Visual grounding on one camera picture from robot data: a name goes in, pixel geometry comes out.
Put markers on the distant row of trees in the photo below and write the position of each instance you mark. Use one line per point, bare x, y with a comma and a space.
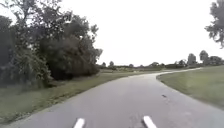
191, 61

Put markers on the tall leafy tree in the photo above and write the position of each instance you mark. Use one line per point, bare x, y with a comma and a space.
217, 23

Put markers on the mown grass field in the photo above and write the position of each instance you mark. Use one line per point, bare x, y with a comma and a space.
200, 83

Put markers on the group of dark trees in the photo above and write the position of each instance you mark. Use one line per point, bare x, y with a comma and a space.
50, 46

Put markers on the grey asphalt path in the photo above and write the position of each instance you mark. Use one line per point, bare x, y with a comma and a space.
123, 100

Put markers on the robot's own part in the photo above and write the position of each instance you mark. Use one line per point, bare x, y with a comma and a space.
79, 123
149, 122

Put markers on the grass verge with bushes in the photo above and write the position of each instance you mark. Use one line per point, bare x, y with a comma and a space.
36, 96

